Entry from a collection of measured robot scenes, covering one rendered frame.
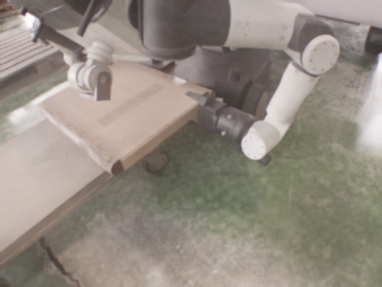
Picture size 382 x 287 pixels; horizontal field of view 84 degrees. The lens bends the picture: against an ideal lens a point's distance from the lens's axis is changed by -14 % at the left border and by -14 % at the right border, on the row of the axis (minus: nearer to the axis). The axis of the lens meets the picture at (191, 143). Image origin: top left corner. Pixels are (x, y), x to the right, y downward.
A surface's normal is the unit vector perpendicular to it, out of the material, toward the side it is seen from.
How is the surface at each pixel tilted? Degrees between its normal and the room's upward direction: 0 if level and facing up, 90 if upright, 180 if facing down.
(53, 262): 0
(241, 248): 0
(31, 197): 0
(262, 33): 90
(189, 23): 90
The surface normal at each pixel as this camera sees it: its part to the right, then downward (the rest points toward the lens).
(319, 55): 0.17, 0.67
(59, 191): -0.05, -0.73
